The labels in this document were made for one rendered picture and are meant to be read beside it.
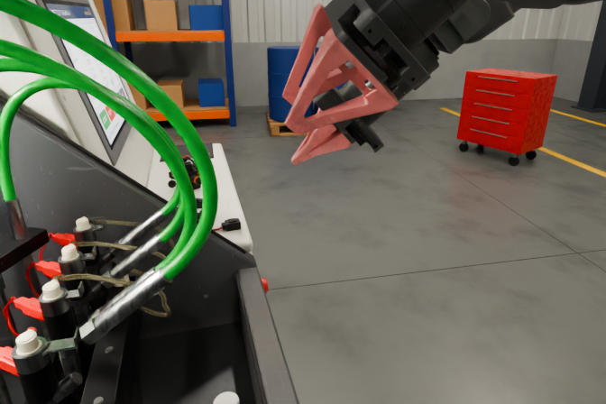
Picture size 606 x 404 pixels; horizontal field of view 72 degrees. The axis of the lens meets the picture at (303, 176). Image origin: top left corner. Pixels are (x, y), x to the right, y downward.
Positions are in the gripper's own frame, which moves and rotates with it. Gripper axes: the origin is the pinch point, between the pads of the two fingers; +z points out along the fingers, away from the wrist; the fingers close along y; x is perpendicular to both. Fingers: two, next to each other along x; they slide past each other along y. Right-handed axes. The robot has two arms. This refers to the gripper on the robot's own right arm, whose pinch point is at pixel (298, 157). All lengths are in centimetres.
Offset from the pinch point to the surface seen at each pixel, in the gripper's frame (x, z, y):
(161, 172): -59, 45, 7
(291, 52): -457, 24, -18
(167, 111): 15.9, 1.2, 14.2
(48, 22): 17.7, 1.8, 24.0
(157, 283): 17.0, 13.9, 4.3
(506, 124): -339, -91, -201
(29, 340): 19.5, 25.1, 8.9
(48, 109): -13.9, 25.8, 28.1
